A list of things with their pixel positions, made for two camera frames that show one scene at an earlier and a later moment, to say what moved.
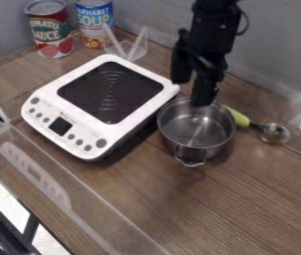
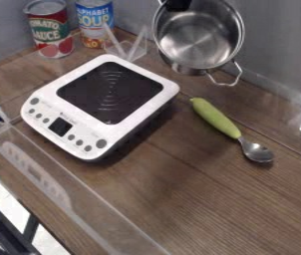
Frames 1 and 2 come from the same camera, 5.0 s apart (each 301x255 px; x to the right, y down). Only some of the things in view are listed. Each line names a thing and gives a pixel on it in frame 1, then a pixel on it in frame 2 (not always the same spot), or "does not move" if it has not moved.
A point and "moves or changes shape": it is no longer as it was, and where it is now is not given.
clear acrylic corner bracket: [131, 50] does not move
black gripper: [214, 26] → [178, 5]
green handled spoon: [274, 132] → [254, 150]
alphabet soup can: [95, 16] does not move
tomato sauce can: [52, 28] does not move
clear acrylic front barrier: [37, 209] does not move
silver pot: [195, 130] moves or changes shape
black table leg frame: [14, 241] does not move
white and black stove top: [95, 111] does not move
